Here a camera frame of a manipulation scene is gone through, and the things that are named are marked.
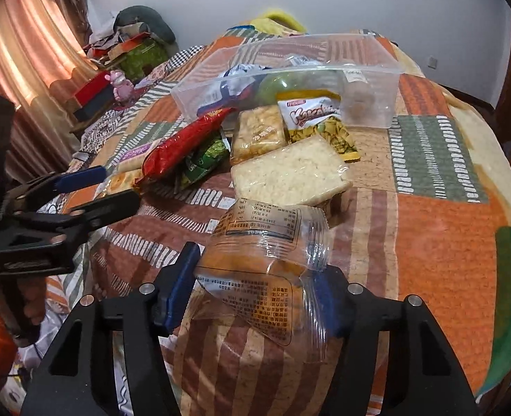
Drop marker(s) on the person's left hand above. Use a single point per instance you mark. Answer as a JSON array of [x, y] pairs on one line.
[[33, 301]]

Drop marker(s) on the clear plastic storage bin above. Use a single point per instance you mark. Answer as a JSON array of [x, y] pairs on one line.
[[368, 95]]

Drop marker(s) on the green snack packet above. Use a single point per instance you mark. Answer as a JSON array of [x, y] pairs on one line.
[[203, 160]]

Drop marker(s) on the pale wrapped snack packet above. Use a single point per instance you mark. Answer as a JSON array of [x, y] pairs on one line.
[[136, 154]]

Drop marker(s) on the clear cake packet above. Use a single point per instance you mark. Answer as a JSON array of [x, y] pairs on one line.
[[255, 268]]

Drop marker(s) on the pink curtain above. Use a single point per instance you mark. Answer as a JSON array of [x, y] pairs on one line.
[[26, 47]]

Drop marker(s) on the red snack packet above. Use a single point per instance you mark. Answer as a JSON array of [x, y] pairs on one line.
[[177, 149]]

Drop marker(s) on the white yellow chips packet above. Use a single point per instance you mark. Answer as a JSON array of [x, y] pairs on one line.
[[324, 132]]

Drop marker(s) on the pink plush toy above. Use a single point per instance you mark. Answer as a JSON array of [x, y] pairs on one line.
[[122, 84]]

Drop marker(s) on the wall socket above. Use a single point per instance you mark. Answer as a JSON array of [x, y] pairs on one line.
[[432, 61]]

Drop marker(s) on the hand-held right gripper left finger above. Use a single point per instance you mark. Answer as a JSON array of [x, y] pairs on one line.
[[181, 284]]

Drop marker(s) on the grey cushion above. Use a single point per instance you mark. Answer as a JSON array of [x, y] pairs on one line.
[[145, 19]]

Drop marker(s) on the orange patchwork blanket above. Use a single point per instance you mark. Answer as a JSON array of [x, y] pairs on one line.
[[433, 247]]

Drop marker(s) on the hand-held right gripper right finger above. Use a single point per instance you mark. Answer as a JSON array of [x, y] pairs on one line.
[[326, 305]]

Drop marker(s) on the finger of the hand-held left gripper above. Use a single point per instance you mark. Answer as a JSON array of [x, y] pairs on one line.
[[112, 206], [80, 179]]

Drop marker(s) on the round cake packet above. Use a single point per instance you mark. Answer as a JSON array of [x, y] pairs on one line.
[[361, 99]]

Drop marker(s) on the orange biscuit packet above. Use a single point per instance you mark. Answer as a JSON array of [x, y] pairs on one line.
[[116, 182]]

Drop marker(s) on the blue white snack packet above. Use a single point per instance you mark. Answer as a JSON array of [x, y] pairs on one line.
[[238, 80]]

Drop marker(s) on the red box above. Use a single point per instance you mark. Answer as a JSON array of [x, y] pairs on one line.
[[91, 91]]

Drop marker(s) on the yellow cracker packet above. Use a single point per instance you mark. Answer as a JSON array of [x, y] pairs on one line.
[[257, 134]]

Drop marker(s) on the yellow cloth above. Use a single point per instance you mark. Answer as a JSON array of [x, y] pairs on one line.
[[281, 18]]

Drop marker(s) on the white bread slice packet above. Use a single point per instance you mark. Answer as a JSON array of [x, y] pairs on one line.
[[288, 173]]

